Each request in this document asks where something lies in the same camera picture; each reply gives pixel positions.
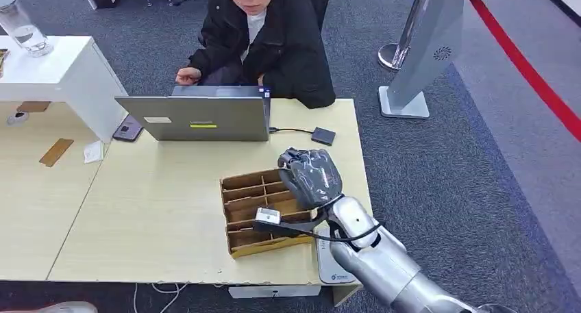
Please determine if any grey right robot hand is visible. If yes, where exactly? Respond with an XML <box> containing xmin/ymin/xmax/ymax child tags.
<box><xmin>277</xmin><ymin>147</ymin><xmax>344</xmax><ymax>211</ymax></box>

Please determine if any black square adapter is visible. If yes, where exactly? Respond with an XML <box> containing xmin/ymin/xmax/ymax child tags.
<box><xmin>310</xmin><ymin>126</ymin><xmax>337</xmax><ymax>147</ymax></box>

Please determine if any wooden divided card box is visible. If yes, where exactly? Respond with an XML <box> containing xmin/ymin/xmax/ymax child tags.
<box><xmin>220</xmin><ymin>167</ymin><xmax>319</xmax><ymax>260</ymax></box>

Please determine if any white flat pad device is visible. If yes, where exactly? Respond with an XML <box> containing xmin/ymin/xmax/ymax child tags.
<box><xmin>314</xmin><ymin>228</ymin><xmax>360</xmax><ymax>286</ymax></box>

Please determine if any white box under desk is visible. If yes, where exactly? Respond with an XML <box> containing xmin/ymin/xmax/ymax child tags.
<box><xmin>227</xmin><ymin>284</ymin><xmax>322</xmax><ymax>299</ymax></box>

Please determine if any grey laptop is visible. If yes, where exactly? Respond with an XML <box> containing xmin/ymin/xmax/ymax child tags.
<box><xmin>114</xmin><ymin>84</ymin><xmax>272</xmax><ymax>142</ymax></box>

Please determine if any person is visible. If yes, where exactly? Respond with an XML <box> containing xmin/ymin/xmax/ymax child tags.
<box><xmin>175</xmin><ymin>0</ymin><xmax>337</xmax><ymax>110</ymax></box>

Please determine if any person's hand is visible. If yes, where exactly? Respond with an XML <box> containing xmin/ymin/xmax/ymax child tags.
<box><xmin>175</xmin><ymin>66</ymin><xmax>203</xmax><ymax>87</ymax></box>

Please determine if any grey kiosk stand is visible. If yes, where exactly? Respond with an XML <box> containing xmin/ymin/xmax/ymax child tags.
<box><xmin>378</xmin><ymin>0</ymin><xmax>489</xmax><ymax>121</ymax></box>

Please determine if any dark smartphone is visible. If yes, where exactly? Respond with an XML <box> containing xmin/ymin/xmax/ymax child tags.
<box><xmin>112</xmin><ymin>114</ymin><xmax>145</xmax><ymax>143</ymax></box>

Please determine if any white folded paper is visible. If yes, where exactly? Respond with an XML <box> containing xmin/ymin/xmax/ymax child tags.
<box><xmin>83</xmin><ymin>140</ymin><xmax>106</xmax><ymax>165</ymax></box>

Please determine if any long brown card strip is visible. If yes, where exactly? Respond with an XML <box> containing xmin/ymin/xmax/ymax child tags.
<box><xmin>38</xmin><ymin>138</ymin><xmax>75</xmax><ymax>168</ymax></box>

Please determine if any white desk riser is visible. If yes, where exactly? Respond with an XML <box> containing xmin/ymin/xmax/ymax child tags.
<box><xmin>0</xmin><ymin>35</ymin><xmax>129</xmax><ymax>145</ymax></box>

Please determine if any brown card piece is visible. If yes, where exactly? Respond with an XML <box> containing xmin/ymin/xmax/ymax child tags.
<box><xmin>16</xmin><ymin>101</ymin><xmax>52</xmax><ymax>114</ymax></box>

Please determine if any pale rounded shell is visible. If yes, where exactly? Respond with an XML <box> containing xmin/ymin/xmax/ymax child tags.
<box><xmin>0</xmin><ymin>301</ymin><xmax>99</xmax><ymax>313</ymax></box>

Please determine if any clear water bottle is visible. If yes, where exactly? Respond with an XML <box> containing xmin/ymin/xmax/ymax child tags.
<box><xmin>0</xmin><ymin>0</ymin><xmax>55</xmax><ymax>58</ymax></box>

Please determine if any black laptop cable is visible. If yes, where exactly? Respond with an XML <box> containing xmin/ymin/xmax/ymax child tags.
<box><xmin>269</xmin><ymin>127</ymin><xmax>314</xmax><ymax>136</ymax></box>

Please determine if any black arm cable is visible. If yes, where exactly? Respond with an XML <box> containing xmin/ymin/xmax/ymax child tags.
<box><xmin>254</xmin><ymin>197</ymin><xmax>383</xmax><ymax>251</ymax></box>

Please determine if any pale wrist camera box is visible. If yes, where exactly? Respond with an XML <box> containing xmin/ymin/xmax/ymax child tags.
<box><xmin>253</xmin><ymin>207</ymin><xmax>284</xmax><ymax>233</ymax></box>

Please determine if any chrome stanchion post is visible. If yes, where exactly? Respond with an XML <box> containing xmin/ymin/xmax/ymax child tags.
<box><xmin>378</xmin><ymin>0</ymin><xmax>433</xmax><ymax>72</ymax></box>

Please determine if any white cable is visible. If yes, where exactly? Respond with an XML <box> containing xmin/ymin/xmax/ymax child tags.
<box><xmin>132</xmin><ymin>282</ymin><xmax>190</xmax><ymax>313</ymax></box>

